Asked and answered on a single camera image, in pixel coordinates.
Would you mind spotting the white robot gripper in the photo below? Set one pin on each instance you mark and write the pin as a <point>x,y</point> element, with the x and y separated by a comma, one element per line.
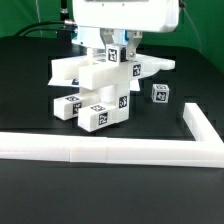
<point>135,15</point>

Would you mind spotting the white U-shaped fixture frame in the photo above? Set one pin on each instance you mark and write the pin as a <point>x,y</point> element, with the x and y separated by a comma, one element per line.
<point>205,150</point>

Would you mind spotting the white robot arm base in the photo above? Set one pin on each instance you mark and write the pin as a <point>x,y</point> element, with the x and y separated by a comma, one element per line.
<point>89,37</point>

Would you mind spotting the white chair back frame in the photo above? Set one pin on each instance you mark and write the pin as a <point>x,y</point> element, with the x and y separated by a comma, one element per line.
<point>95,72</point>

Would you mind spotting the white marker sheet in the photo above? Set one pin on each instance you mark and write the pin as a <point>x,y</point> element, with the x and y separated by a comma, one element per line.
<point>134,84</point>

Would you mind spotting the white tagged cube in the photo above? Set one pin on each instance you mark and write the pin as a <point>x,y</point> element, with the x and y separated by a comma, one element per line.
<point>115,53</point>
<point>160,93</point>

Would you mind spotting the black antenna post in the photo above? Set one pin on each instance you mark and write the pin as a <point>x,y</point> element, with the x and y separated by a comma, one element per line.
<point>63,34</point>

